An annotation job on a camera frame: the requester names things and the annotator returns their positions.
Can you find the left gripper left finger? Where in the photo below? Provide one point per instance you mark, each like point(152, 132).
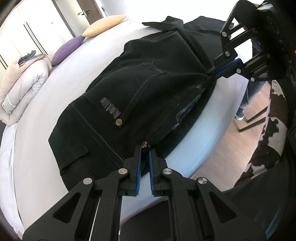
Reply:
point(91, 210)

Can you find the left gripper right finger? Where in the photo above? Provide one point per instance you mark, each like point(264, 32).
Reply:
point(199, 210)

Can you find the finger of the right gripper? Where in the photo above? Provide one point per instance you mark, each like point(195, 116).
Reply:
point(255, 69)
point(237, 29)

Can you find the black denim pants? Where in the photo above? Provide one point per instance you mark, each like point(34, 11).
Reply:
point(152, 93)

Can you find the cow pattern chair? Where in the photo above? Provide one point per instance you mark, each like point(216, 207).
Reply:
point(272, 139)

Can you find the yellow cushion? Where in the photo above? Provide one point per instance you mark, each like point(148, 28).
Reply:
point(103, 25)

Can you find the folded white beige duvet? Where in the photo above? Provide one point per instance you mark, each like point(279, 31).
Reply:
point(19, 86)

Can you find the brown wooden door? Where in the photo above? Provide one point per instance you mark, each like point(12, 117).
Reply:
point(90, 10)

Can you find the folded blue garment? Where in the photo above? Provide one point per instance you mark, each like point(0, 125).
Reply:
point(27, 57)

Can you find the purple cushion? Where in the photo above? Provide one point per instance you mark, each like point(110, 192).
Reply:
point(66, 49)

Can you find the white wardrobe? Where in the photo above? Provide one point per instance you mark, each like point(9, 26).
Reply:
point(32, 26)

